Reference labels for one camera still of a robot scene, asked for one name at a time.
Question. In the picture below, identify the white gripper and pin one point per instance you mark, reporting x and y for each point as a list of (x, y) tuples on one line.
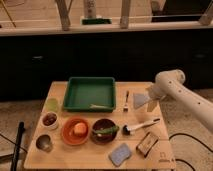
[(154, 93)]

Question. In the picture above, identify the grey blue towel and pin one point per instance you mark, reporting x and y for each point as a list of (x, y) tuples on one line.
[(139, 100)]

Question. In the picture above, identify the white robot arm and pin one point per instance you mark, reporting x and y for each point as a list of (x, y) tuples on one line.
[(171, 83)]

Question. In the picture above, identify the green plastic tray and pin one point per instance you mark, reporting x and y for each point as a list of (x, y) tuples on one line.
[(81, 92)]

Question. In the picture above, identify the black white brush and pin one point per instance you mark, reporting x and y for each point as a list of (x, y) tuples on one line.
[(127, 129)]

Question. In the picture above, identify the brown wooden block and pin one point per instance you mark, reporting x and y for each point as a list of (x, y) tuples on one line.
[(147, 143)]

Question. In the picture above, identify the green cucumber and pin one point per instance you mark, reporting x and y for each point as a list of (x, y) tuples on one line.
[(107, 130)]

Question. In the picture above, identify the pale green bean pod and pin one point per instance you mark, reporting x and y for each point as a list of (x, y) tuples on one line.
[(93, 106)]

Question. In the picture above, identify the blue sponge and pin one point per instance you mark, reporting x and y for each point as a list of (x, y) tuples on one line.
[(120, 154)]

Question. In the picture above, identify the dark brown bowl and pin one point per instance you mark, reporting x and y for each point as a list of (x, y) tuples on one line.
[(103, 138)]

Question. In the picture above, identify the orange fruit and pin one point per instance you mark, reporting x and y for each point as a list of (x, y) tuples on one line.
[(80, 128)]

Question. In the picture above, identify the orange plate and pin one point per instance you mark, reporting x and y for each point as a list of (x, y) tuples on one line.
[(68, 135)]

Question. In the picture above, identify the green box on shelf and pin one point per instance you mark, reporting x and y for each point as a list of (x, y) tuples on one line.
[(96, 21)]

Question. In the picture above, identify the light green cup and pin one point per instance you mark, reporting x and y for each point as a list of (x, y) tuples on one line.
[(52, 105)]

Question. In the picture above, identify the white cup with contents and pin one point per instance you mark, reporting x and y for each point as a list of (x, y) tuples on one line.
[(50, 121)]

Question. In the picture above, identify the metal cup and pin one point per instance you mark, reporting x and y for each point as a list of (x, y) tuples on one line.
[(44, 143)]

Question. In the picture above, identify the black pole stand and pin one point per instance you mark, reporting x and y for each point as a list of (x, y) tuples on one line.
[(17, 147)]

